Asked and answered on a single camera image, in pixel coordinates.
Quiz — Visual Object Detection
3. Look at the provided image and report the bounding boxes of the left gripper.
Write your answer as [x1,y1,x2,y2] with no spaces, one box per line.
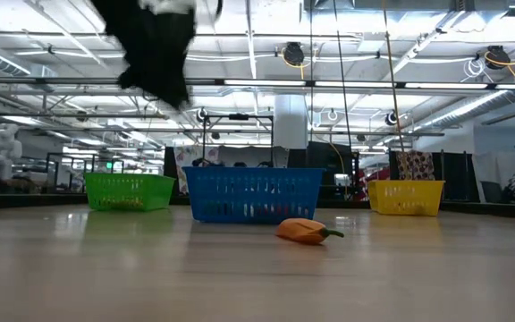
[89,0,197,111]

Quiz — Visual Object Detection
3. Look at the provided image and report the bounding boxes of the blue plastic basket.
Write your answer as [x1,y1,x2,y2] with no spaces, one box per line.
[182,166,325,225]

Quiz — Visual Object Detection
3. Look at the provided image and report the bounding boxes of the floral patterned cloth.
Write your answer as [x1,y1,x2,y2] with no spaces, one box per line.
[173,145,220,196]

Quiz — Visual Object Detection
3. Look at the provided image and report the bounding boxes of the long LED light bar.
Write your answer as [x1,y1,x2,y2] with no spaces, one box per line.
[224,79,456,89]

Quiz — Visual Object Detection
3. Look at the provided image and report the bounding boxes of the green plastic basket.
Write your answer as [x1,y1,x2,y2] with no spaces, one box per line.
[82,172,177,213]

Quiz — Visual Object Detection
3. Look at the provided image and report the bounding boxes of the white building pillar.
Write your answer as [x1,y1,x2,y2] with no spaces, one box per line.
[274,93,308,150]

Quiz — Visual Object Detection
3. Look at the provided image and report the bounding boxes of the white humanoid robot figure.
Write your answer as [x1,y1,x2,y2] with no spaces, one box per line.
[0,123,24,180]

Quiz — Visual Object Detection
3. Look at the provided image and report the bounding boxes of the black room divider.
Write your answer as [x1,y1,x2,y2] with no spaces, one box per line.
[287,141,355,170]

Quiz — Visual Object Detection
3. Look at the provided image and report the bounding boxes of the orange toy chili pepper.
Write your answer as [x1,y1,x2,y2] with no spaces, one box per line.
[275,217,345,246]

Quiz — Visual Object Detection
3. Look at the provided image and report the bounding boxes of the red brown patterned cloth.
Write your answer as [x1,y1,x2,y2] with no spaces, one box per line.
[395,149,436,182]

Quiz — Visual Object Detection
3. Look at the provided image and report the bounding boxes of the yellow plastic basket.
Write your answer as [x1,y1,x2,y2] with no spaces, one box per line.
[367,179,446,217]

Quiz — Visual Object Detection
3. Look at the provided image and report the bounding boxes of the black fabric partition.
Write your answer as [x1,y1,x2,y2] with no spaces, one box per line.
[435,150,481,203]

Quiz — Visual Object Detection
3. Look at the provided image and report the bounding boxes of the white hanging sheet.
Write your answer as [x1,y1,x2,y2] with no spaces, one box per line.
[471,153,515,206]

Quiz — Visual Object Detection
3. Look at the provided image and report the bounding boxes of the black metal gantry frame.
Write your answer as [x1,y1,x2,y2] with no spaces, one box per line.
[201,113,275,169]

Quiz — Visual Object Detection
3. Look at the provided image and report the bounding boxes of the black ceiling cable reel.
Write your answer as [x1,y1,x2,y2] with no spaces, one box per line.
[483,44,512,71]
[281,40,307,68]

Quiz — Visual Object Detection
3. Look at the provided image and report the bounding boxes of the black hanging cable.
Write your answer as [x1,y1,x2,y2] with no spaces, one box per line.
[331,0,353,149]

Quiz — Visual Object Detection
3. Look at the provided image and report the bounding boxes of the yellow hanging cable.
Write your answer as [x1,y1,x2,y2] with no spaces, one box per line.
[381,0,407,154]

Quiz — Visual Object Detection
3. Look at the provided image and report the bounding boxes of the silver ventilation duct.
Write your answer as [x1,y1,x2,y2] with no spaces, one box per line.
[411,94,507,134]

